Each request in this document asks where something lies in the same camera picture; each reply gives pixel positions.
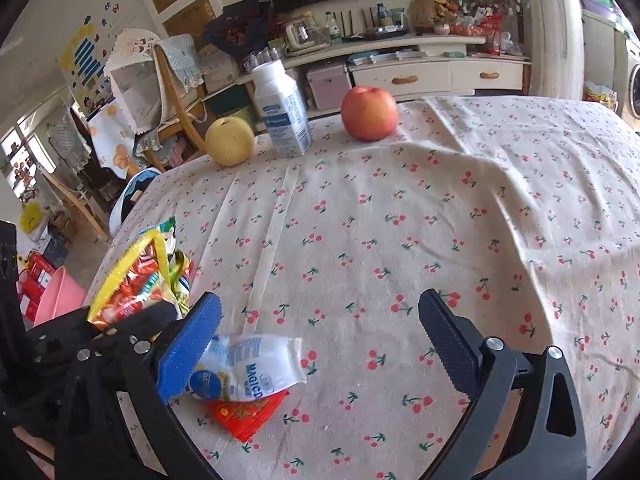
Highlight blue cartoon wipes packet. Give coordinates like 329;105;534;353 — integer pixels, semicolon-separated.
141;217;177;259

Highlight wooden chair with cover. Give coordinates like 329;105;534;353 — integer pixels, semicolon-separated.
105;28;207;171

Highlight yellow red snack bag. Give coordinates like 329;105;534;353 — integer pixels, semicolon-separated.
87;230;193;330

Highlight dark flower bouquet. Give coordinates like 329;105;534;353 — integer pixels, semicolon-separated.
203;0;272;62

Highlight white Magicday yogurt pouch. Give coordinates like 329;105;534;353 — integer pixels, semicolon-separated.
186;334;306;402

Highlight pink storage box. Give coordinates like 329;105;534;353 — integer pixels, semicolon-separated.
306;62;352;110

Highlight white washing machine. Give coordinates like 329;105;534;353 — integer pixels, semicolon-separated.
624;50;639;128

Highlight white TV cabinet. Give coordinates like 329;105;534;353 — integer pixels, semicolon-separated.
234;31;533;122

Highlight cherry print tablecloth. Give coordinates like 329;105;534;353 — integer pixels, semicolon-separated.
94;96;639;479

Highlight red apple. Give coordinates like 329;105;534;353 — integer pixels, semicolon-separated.
341;86;399;142

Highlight dining table orange print cloth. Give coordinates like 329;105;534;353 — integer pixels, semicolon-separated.
88;100;140;180

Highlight electric kettle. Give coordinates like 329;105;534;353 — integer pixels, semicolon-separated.
284;16;328;55

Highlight pink plastic bucket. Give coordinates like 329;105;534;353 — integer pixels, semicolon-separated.
34;266;86;326

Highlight light wooden chair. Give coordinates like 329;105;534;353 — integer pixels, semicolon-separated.
38;164;110;242

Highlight red gift boxes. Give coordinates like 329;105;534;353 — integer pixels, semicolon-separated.
17;252;55;322

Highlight white plastic milk bottle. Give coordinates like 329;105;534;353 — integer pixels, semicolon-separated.
252;60;312;157

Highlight yellow pear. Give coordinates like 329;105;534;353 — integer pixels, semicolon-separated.
205;116;255;167

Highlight white curtain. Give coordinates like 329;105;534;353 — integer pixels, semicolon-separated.
523;0;585;100

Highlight red gold candy packet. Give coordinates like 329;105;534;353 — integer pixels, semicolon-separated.
206;390;288;443

